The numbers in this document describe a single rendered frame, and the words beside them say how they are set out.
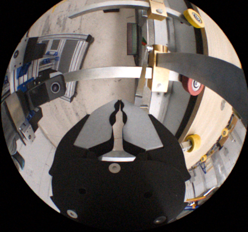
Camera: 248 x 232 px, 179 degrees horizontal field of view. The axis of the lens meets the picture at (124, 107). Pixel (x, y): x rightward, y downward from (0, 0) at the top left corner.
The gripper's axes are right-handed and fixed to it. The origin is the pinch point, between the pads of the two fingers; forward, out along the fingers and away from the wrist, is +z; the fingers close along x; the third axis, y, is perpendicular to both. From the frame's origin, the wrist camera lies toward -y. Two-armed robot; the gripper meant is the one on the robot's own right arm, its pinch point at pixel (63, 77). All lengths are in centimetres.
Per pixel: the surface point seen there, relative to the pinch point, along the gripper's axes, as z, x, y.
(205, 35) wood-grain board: -7, -19, -48
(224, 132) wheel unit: -12, 34, -117
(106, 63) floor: 83, 1, -1
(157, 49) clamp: -3.8, -6.9, -29.9
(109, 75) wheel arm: -3.3, 0.9, -17.5
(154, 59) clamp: -4.3, -4.0, -29.0
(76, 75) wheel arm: -3.3, 0.0, -7.7
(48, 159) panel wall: 19, 210, 213
